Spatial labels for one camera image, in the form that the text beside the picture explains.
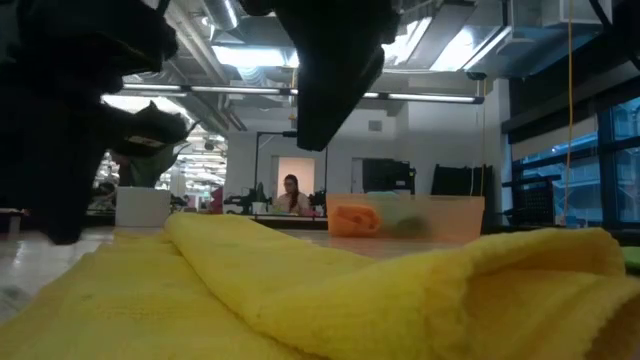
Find orange plastic basket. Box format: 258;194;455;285
325;193;487;245

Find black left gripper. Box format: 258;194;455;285
0;0;189;247

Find yellow microfiber towel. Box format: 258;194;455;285
0;211;640;360

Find overhead beam with light strips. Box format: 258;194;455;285
121;82;485;105

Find white plant pot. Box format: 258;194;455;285
115;186;173;229

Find black cases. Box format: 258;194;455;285
431;163;497;198

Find black cabinet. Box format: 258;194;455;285
361;157;417;194

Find black mesh bin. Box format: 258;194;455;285
502;174;562;227

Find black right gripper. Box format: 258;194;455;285
239;0;401;153

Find person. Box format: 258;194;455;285
273;173;312;217

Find orange microfiber towel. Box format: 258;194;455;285
328;203;383;238

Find distant black stand frame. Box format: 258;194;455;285
253;130;330;211

